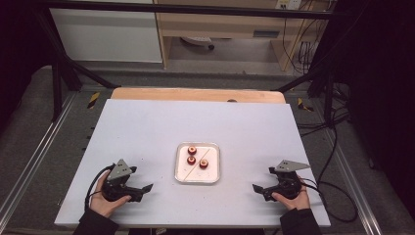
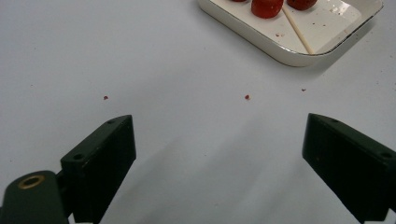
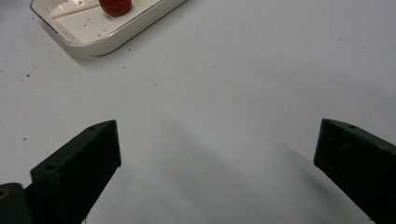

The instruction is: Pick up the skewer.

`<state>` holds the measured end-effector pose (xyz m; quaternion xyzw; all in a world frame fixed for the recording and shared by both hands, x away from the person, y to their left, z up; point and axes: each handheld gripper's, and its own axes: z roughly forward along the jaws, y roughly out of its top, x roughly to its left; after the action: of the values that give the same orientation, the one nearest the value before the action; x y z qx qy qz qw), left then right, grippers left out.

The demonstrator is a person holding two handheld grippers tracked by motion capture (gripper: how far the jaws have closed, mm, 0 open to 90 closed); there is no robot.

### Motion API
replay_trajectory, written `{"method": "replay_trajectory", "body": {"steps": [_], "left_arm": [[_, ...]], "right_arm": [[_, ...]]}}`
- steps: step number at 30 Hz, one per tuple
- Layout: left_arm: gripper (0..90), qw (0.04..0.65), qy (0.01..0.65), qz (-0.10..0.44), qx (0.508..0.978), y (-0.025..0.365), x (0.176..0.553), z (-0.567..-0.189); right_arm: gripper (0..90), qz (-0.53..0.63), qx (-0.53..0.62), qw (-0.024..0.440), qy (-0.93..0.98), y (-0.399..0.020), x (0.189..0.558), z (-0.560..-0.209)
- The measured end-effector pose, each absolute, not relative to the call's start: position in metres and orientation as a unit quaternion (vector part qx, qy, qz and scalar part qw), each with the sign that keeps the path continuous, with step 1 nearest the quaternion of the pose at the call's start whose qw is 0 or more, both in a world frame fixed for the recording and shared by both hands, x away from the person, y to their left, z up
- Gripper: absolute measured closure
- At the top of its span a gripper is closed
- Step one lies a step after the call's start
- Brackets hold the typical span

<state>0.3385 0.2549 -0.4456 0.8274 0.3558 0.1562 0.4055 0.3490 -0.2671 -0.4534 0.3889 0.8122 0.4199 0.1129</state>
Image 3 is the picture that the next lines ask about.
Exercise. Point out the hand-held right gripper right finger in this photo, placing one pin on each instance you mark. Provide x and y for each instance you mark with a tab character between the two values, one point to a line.
358	168

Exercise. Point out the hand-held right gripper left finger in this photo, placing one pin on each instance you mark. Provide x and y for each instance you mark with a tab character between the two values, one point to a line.
77	165

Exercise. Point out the white rectangular tray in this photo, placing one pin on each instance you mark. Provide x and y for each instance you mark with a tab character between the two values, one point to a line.
102	37

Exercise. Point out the pale wooden stick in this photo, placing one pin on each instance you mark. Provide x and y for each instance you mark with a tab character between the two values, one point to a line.
73	8

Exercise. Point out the red cored hawthorn fruit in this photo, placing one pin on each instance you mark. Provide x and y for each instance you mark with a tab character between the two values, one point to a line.
115	6

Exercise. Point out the white table cover sheet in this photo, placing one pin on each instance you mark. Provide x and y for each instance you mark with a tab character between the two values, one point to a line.
218	109

